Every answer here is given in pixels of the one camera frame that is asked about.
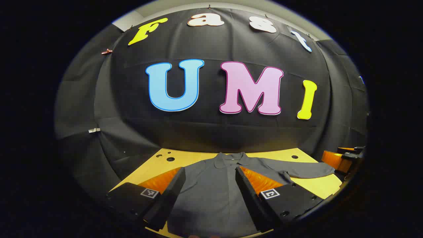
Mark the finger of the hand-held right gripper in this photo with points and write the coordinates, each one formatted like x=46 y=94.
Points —
x=333 y=161
x=358 y=149

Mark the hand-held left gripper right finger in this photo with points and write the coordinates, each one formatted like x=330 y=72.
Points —
x=251 y=201

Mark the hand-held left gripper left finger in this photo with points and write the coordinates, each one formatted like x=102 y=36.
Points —
x=168 y=201

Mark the grey long-sleeved shirt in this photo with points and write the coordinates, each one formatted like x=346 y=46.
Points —
x=211 y=198

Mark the small red clip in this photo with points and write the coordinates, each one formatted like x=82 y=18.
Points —
x=106 y=51

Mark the small metal clip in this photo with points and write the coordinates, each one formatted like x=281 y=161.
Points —
x=94 y=130

